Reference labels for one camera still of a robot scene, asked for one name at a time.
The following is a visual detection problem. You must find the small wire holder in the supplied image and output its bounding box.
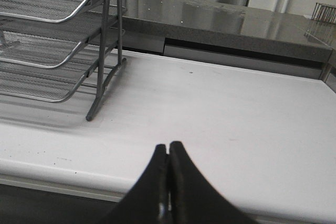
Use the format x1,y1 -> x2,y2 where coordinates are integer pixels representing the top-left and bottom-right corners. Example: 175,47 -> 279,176
311,2 -> 336,24

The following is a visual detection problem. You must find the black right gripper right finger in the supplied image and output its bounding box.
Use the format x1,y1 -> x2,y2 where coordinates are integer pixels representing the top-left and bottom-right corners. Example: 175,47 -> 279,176
170,141 -> 256,223

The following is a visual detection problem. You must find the grey stone counter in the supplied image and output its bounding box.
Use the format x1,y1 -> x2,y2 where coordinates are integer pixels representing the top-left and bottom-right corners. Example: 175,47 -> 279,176
123,0 -> 335,79

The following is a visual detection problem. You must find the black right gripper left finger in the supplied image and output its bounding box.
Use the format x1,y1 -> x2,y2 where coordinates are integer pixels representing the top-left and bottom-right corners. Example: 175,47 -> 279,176
99,144 -> 168,223

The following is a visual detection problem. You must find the grey metal rack frame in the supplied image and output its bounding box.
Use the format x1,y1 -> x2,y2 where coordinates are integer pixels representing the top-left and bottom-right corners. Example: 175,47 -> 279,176
0,0 -> 128,122

